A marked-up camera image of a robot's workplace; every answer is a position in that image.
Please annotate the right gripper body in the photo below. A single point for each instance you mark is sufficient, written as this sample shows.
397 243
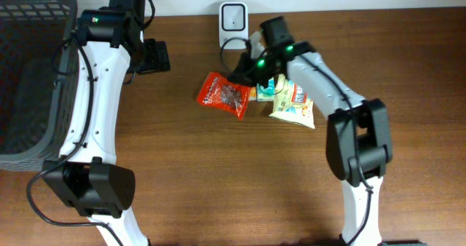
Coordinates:
253 72

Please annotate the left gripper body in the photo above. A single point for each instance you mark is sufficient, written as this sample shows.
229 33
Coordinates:
153 58

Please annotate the green tissue pack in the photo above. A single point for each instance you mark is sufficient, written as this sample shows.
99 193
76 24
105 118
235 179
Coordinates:
267 93

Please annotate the red snack bag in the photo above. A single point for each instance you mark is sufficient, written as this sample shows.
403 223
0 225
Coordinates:
218 92

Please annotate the yellow wet wipes pack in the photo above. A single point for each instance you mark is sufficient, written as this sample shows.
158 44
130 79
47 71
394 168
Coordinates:
292 104

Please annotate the orange Kleenex tissue pack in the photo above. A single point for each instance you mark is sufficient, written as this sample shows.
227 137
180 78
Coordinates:
252 94

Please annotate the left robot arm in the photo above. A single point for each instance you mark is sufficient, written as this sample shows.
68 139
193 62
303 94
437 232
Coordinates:
85 176

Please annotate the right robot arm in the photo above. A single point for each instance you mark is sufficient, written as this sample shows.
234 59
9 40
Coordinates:
358 144

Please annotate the white barcode scanner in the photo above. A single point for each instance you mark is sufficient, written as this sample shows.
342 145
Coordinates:
233 23

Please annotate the grey plastic shopping basket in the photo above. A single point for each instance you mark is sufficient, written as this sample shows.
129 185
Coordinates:
38 84

